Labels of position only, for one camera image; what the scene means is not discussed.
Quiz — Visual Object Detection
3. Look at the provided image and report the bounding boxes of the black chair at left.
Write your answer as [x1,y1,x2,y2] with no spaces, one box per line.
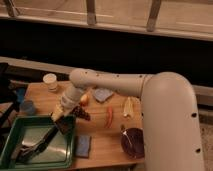
[0,63,20,127]

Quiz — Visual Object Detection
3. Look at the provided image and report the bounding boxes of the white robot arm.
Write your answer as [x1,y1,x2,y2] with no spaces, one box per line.
[52,68,205,171]

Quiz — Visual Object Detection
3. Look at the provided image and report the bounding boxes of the wooden table board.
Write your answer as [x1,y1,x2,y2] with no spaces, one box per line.
[25,81,144,170]

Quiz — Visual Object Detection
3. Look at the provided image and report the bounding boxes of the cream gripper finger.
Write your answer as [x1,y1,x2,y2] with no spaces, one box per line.
[51,104,64,122]

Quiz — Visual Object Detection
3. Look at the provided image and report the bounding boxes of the green plastic tray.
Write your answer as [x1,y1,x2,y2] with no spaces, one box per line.
[0,116,76,171]

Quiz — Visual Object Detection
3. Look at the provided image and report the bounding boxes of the brown pine cone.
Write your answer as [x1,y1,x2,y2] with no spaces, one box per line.
[72,106,90,121]

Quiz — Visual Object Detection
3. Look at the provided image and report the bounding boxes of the purple bowl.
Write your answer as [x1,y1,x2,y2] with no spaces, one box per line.
[122,128,145,159]

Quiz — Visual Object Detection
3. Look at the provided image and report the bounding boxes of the white paper cup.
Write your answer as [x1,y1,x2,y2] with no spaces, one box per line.
[43,73,58,92]

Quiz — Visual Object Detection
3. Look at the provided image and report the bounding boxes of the blue plastic cup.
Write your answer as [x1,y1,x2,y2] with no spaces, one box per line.
[20,100,36,115]

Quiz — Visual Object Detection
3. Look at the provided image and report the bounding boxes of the red chili pepper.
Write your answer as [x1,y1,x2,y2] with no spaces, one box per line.
[106,107,113,128]

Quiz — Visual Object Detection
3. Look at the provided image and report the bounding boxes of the black pliers in tray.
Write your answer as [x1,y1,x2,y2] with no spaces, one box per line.
[11,126,58,163]

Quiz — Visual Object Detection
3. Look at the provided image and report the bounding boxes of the yellow round fruit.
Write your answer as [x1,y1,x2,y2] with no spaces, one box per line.
[79,94,89,106]

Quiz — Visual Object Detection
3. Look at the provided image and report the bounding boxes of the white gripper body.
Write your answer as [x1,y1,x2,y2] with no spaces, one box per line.
[60,85,84,110]

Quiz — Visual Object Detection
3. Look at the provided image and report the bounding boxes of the spoon in purple bowl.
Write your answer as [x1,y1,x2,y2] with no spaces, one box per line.
[120,124,133,152]

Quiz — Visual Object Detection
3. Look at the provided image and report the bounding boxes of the blue sponge near tray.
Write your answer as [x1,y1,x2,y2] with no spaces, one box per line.
[75,135,91,158]

